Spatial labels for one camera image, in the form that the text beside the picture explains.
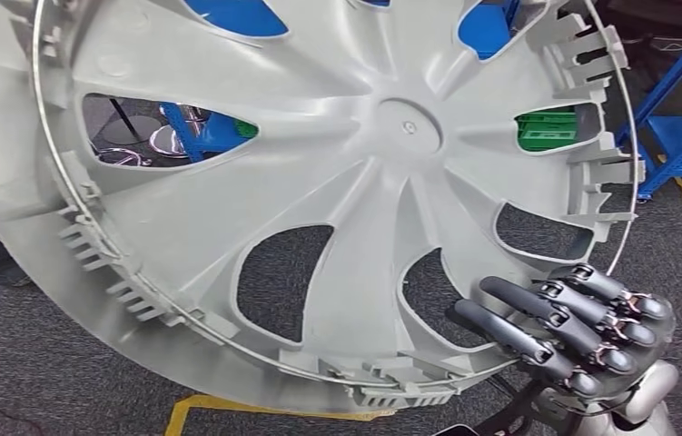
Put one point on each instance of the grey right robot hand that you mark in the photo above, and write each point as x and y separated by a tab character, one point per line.
587	337

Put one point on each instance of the silver wheel hubcap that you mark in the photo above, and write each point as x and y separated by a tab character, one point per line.
346	180

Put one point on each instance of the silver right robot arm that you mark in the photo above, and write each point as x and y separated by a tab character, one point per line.
647	391

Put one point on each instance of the blue metal shelf rack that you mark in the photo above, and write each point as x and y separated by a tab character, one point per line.
238	15
677	144

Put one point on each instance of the black office chair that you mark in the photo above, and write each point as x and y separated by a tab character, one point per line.
665	24

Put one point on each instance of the chrome stool base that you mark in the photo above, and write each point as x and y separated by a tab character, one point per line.
166	141

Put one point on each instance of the chrome chair base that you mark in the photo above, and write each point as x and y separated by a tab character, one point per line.
127	159

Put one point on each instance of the grey round stand base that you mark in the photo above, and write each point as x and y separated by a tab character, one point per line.
133	129

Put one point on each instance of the black camera bracket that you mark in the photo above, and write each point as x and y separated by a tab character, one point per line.
515	415

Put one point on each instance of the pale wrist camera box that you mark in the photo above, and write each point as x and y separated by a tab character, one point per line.
455	431

